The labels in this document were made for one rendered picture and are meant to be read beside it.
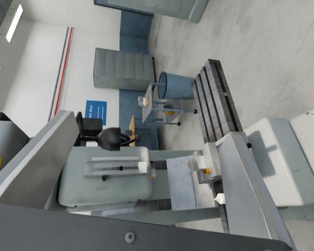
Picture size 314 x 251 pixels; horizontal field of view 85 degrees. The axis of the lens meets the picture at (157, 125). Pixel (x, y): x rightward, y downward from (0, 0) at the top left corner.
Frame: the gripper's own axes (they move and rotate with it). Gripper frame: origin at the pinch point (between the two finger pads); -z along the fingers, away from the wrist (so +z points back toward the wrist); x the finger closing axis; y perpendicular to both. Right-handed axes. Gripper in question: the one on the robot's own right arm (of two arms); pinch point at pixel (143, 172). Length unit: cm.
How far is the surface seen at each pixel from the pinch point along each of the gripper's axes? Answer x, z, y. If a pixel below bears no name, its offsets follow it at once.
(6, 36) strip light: 440, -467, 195
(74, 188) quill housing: 23, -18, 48
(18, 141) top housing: 39, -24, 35
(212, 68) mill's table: -28, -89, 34
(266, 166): -47, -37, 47
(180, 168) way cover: -21, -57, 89
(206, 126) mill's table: -30, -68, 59
